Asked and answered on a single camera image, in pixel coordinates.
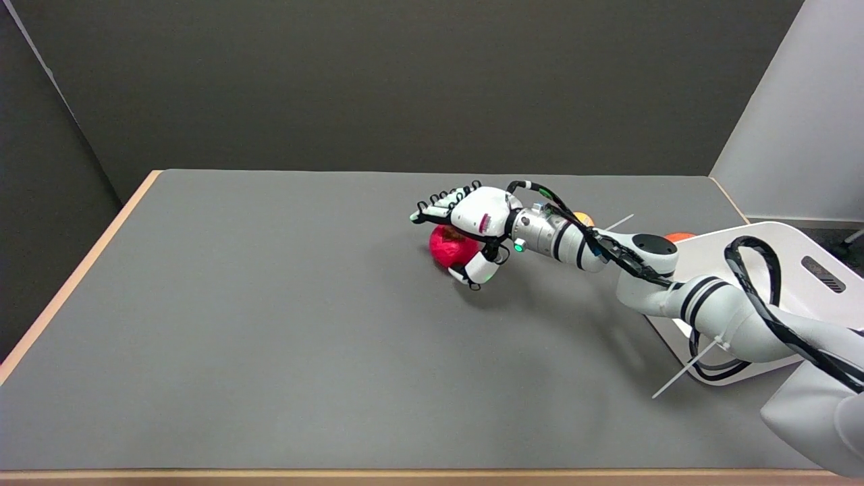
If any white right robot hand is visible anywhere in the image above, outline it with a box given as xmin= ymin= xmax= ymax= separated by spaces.
xmin=409 ymin=180 xmax=524 ymax=291

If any white plastic bin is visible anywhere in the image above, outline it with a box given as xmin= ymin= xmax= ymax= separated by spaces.
xmin=646 ymin=221 xmax=864 ymax=387

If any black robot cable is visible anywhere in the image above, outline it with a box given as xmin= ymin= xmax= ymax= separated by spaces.
xmin=506 ymin=180 xmax=864 ymax=396

